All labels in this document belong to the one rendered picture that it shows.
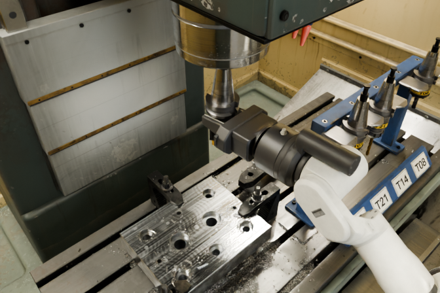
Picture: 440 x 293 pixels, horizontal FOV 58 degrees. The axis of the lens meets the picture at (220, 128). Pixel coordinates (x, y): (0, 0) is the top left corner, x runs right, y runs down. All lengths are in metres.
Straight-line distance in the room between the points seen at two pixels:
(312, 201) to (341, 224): 0.05
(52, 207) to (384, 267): 0.95
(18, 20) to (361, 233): 0.79
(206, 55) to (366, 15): 1.17
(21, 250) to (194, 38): 1.13
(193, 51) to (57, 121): 0.58
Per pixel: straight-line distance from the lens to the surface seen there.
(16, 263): 1.59
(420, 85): 1.18
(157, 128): 1.31
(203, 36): 0.59
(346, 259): 1.11
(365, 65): 1.78
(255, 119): 0.72
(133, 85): 1.17
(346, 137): 0.93
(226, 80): 0.70
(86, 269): 1.09
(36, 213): 1.29
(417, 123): 1.71
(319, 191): 0.60
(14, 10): 0.97
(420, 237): 1.45
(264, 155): 0.66
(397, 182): 1.27
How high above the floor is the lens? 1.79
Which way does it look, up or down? 39 degrees down
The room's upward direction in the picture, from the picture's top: straight up
